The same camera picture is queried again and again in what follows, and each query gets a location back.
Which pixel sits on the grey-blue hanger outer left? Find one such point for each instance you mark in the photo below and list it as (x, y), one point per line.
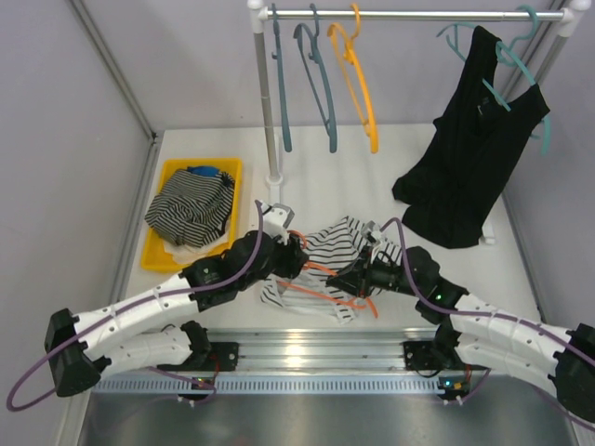
(277, 55)

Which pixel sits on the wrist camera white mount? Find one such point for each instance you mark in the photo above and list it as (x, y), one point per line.
(276, 220)
(374, 237)

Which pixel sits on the yellow plastic hanger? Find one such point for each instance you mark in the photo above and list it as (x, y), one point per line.
(353, 75)

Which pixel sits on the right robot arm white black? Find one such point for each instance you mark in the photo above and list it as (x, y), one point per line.
(556, 360)

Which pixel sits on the blue garment in bin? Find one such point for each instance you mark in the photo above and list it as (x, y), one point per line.
(204, 170)

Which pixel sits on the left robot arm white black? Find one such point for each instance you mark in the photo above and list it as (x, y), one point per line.
(89, 346)

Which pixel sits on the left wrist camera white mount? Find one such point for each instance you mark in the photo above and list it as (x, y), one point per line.
(276, 220)

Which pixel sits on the orange plastic hanger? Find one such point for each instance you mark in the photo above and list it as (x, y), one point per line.
(334, 297)

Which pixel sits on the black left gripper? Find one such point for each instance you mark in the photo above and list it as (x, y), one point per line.
(295, 256)

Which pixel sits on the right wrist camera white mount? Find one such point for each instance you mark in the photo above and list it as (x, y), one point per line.
(374, 237)

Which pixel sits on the white garment rack frame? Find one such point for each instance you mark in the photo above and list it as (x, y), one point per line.
(568, 16)

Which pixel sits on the white black striped tank top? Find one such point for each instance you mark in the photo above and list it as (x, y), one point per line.
(325, 251)

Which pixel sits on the grey-blue hanger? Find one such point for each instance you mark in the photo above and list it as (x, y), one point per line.
(277, 55)
(307, 40)

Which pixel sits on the aluminium rail base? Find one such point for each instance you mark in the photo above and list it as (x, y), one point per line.
(312, 351)

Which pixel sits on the cream cloth in bin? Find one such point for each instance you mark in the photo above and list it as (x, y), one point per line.
(185, 254)

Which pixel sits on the white slotted cable duct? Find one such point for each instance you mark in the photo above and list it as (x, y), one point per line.
(233, 384)

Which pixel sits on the yellow plastic bin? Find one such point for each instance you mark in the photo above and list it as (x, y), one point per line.
(153, 257)

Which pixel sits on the black tank top hanging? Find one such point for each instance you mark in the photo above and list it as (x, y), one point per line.
(477, 143)

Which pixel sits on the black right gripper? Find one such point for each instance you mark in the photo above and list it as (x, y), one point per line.
(352, 278)

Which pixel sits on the dark striped garment in bin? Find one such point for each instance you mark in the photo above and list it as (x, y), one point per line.
(192, 209)

